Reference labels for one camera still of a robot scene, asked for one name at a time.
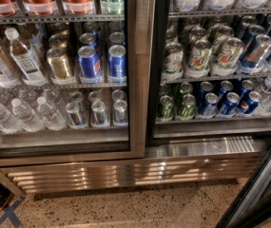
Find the glass fridge door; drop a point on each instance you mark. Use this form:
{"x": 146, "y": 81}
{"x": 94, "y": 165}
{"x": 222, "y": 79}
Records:
{"x": 133, "y": 30}
{"x": 252, "y": 207}

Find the right small pepsi can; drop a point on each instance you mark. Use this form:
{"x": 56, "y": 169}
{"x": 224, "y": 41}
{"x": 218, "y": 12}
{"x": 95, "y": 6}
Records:
{"x": 120, "y": 112}

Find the small pepsi can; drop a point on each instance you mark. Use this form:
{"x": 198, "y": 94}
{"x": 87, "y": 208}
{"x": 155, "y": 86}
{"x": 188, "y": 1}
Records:
{"x": 99, "y": 114}
{"x": 76, "y": 118}
{"x": 120, "y": 112}

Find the leftmost green soda can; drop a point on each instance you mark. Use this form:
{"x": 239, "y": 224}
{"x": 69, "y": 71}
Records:
{"x": 165, "y": 108}

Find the green soda can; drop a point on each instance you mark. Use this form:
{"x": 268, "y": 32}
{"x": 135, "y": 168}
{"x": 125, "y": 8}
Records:
{"x": 185, "y": 109}
{"x": 165, "y": 108}

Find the middle small pepsi can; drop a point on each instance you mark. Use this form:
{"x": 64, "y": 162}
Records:
{"x": 99, "y": 114}

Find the front blue pepsi can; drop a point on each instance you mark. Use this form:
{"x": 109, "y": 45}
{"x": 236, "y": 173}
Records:
{"x": 117, "y": 63}

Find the blue pepsi can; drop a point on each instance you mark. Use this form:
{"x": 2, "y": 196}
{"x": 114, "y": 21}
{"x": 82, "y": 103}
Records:
{"x": 117, "y": 63}
{"x": 89, "y": 63}

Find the leftmost white soda can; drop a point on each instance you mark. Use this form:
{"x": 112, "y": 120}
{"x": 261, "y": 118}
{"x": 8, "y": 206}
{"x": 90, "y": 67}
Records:
{"x": 173, "y": 62}

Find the left small pepsi can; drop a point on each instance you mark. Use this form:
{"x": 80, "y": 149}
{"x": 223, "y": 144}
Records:
{"x": 76, "y": 118}

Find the blue can lower left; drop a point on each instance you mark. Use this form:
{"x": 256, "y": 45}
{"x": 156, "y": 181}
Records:
{"x": 207, "y": 108}

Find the left white 7up can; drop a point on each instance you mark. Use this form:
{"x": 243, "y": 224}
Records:
{"x": 198, "y": 62}

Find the white 7up can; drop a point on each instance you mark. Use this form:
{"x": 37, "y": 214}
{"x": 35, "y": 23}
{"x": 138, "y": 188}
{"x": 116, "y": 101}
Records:
{"x": 229, "y": 54}
{"x": 198, "y": 62}

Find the gold soda can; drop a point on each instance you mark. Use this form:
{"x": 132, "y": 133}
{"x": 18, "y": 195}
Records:
{"x": 62, "y": 72}

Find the right water bottle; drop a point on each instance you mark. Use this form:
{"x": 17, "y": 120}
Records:
{"x": 52, "y": 115}

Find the water bottle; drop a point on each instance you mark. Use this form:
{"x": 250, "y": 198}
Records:
{"x": 9, "y": 124}
{"x": 52, "y": 115}
{"x": 30, "y": 120}

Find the blue can lower middle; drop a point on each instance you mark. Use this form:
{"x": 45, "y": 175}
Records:
{"x": 228, "y": 104}

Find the right white 7up can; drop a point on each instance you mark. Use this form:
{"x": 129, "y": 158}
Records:
{"x": 229, "y": 54}

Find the middle water bottle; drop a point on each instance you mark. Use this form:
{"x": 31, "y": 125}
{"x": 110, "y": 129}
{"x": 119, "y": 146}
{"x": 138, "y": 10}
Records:
{"x": 30, "y": 120}

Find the white cap tea bottle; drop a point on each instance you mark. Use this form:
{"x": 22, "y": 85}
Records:
{"x": 26, "y": 57}

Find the blue can lower right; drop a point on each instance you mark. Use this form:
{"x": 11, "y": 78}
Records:
{"x": 248, "y": 104}

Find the silver blue can upper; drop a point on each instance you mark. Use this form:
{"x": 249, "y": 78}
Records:
{"x": 254, "y": 54}

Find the left water bottle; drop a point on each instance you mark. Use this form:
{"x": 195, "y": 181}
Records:
{"x": 9, "y": 124}

